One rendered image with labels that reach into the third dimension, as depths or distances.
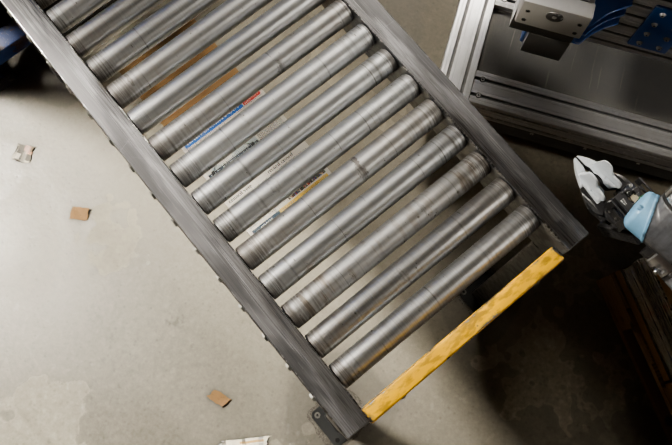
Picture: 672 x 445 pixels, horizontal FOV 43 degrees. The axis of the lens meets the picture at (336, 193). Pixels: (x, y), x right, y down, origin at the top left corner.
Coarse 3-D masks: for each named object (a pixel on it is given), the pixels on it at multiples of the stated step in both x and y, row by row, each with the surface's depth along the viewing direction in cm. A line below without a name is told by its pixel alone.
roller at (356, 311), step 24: (480, 192) 152; (504, 192) 150; (456, 216) 150; (480, 216) 149; (432, 240) 148; (456, 240) 149; (408, 264) 147; (432, 264) 148; (384, 288) 146; (336, 312) 145; (360, 312) 145; (312, 336) 144; (336, 336) 144
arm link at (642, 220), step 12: (648, 192) 139; (636, 204) 141; (648, 204) 137; (660, 204) 137; (636, 216) 137; (648, 216) 137; (660, 216) 136; (636, 228) 138; (648, 228) 137; (660, 228) 136; (648, 240) 138; (660, 240) 137; (660, 252) 138
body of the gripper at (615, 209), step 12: (636, 180) 149; (624, 192) 147; (636, 192) 147; (612, 204) 146; (624, 204) 146; (612, 216) 151; (624, 216) 146; (612, 228) 152; (624, 228) 149; (648, 252) 147
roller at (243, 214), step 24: (384, 96) 155; (408, 96) 156; (360, 120) 154; (384, 120) 156; (312, 144) 153; (336, 144) 152; (288, 168) 151; (312, 168) 152; (264, 192) 150; (288, 192) 151; (240, 216) 149
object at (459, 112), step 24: (360, 0) 160; (384, 24) 158; (384, 48) 158; (408, 48) 157; (408, 72) 156; (432, 72) 156; (432, 96) 155; (456, 96) 155; (456, 120) 154; (480, 120) 154; (480, 144) 153; (504, 144) 153; (504, 168) 152; (528, 168) 152; (528, 192) 150; (552, 216) 149; (552, 240) 151; (576, 240) 148
